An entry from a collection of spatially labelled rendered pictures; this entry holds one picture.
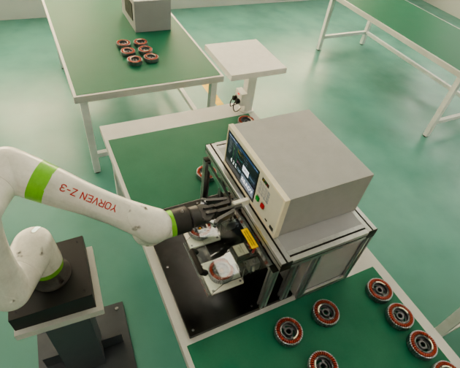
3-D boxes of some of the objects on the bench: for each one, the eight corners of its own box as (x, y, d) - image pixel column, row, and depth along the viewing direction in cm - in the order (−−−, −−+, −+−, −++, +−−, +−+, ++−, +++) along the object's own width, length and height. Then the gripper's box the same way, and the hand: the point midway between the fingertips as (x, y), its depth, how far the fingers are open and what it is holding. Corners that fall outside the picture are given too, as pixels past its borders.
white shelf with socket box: (223, 142, 228) (231, 75, 196) (200, 109, 250) (204, 44, 218) (271, 131, 241) (287, 67, 209) (246, 101, 263) (256, 39, 231)
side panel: (296, 299, 159) (316, 258, 136) (292, 293, 161) (312, 251, 138) (346, 277, 170) (373, 236, 147) (342, 272, 172) (368, 230, 149)
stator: (268, 337, 146) (270, 333, 144) (281, 315, 153) (282, 311, 151) (293, 353, 143) (296, 350, 140) (305, 330, 150) (307, 326, 147)
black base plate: (190, 339, 143) (190, 336, 141) (142, 217, 181) (142, 215, 179) (291, 296, 160) (292, 293, 158) (228, 193, 198) (228, 190, 197)
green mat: (136, 215, 181) (136, 215, 181) (108, 140, 218) (108, 140, 218) (296, 172, 216) (296, 171, 216) (248, 113, 253) (248, 113, 253)
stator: (339, 309, 158) (342, 304, 155) (334, 332, 151) (337, 328, 148) (314, 298, 160) (316, 294, 158) (308, 320, 153) (310, 317, 150)
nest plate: (212, 295, 154) (212, 294, 153) (198, 266, 163) (198, 264, 162) (243, 283, 159) (244, 282, 159) (228, 255, 168) (228, 254, 168)
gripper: (182, 211, 135) (239, 195, 144) (195, 239, 127) (255, 220, 136) (182, 198, 130) (242, 181, 139) (196, 225, 122) (258, 206, 131)
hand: (240, 203), depth 136 cm, fingers closed
